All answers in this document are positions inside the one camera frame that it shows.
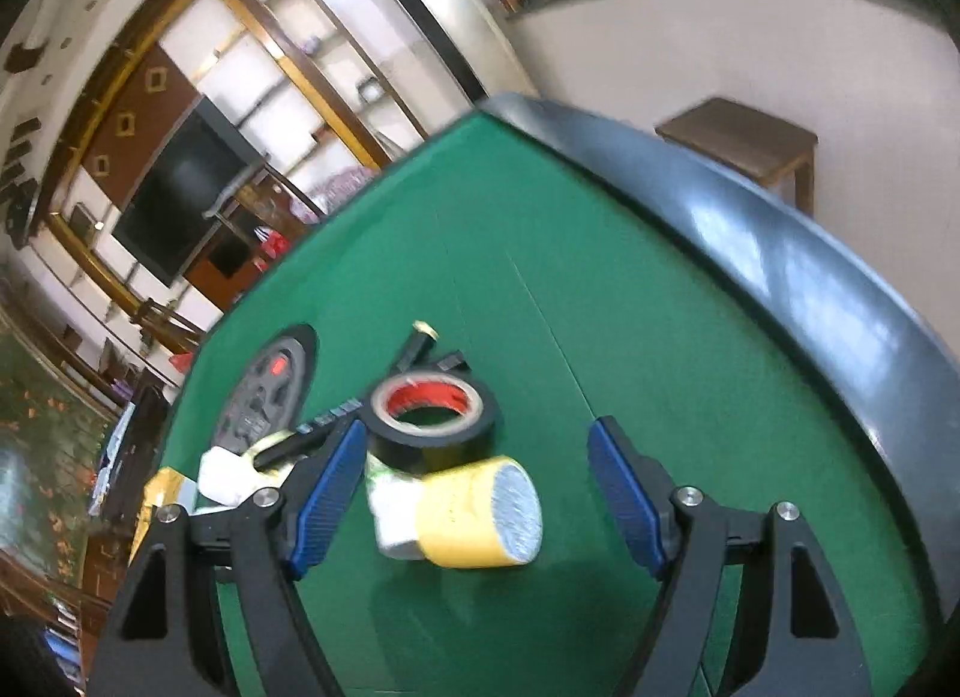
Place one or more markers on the round grey table control panel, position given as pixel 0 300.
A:
pixel 262 397

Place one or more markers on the yellow cardboard box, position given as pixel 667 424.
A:
pixel 161 487

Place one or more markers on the dark wooden stand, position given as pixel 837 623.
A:
pixel 169 322

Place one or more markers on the black low cabinet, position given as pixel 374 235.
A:
pixel 142 434

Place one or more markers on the red bag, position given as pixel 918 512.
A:
pixel 274 244

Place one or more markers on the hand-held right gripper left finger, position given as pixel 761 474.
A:
pixel 326 498

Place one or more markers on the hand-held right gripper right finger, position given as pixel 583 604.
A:
pixel 626 498

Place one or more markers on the purple patterned cloth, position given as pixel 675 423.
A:
pixel 341 187

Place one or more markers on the wooden display cabinet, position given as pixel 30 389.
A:
pixel 135 104

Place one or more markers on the small white box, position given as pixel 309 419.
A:
pixel 225 476

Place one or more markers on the brown wooden stool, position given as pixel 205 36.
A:
pixel 742 138

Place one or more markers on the wooden chair with curved back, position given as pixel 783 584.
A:
pixel 236 183

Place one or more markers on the black flat television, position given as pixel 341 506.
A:
pixel 176 194

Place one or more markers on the black tape roll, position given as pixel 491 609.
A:
pixel 457 445

